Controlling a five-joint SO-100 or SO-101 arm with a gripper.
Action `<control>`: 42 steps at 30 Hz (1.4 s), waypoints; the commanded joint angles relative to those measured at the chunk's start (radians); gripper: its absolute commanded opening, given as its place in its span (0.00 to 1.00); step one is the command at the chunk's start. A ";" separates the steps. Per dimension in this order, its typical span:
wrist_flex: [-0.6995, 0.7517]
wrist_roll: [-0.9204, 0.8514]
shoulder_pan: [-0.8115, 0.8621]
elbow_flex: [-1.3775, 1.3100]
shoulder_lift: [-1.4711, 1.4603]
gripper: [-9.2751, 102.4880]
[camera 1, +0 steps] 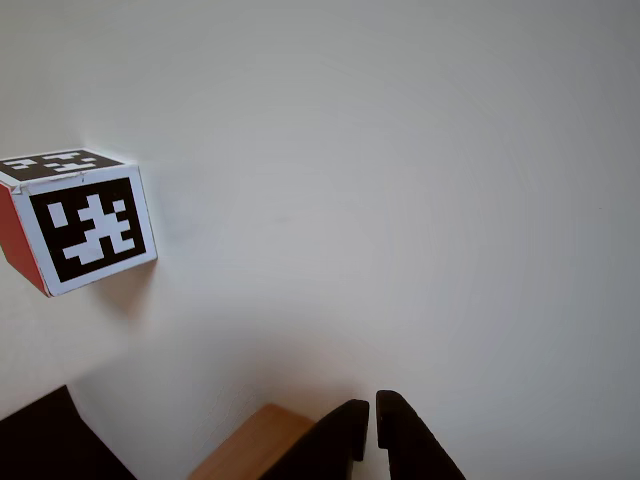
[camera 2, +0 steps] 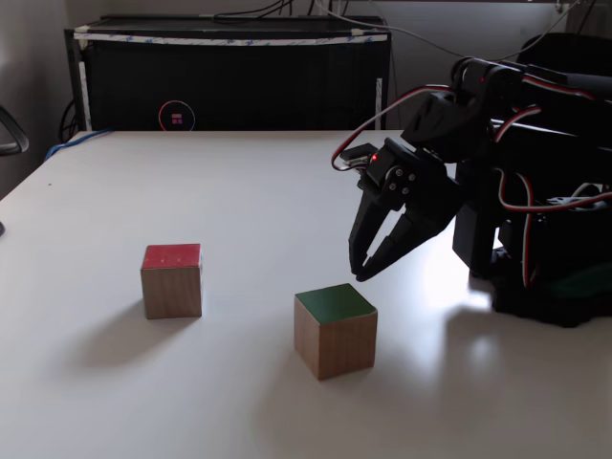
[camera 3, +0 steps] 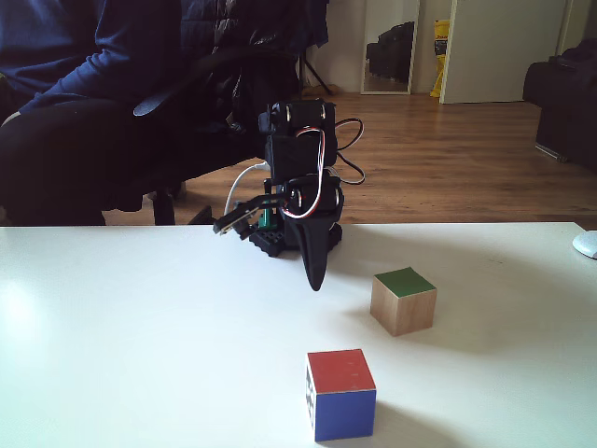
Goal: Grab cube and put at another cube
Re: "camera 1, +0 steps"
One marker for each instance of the wooden cube with green face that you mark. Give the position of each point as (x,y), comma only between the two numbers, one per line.
(255,445)

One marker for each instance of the red cube with marker tags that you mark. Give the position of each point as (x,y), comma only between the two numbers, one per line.
(90,225)

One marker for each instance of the black flat plate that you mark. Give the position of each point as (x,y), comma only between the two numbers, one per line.
(45,440)

